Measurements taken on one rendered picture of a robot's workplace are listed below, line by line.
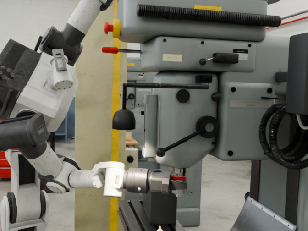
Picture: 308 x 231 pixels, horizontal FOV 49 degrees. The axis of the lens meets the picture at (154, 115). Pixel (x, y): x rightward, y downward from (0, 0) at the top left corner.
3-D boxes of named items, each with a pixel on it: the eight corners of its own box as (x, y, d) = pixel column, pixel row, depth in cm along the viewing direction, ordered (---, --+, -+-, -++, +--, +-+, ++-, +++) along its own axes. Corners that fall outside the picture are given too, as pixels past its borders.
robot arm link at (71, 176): (95, 195, 127) (62, 194, 139) (105, 171, 133) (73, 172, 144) (77, 180, 121) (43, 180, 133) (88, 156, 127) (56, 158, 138)
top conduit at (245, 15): (138, 15, 94) (138, 2, 94) (135, 18, 98) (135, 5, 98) (281, 26, 105) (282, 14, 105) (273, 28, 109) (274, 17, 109)
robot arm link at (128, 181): (136, 165, 118) (104, 163, 119) (133, 197, 115) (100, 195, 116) (140, 170, 129) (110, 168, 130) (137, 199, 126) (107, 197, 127)
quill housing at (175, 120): (162, 172, 107) (165, 69, 104) (147, 158, 127) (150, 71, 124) (218, 170, 111) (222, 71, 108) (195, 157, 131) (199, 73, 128)
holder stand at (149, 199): (150, 224, 151) (151, 180, 149) (142, 207, 172) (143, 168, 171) (176, 223, 153) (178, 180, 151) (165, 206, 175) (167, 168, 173)
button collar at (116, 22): (113, 36, 107) (114, 16, 106) (111, 38, 112) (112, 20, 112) (120, 36, 107) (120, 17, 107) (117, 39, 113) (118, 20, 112)
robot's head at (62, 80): (50, 92, 120) (57, 79, 114) (45, 68, 124) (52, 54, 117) (68, 93, 124) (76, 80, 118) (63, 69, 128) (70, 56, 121)
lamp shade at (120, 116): (107, 128, 106) (107, 107, 106) (126, 126, 111) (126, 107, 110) (121, 130, 101) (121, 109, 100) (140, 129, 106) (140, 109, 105)
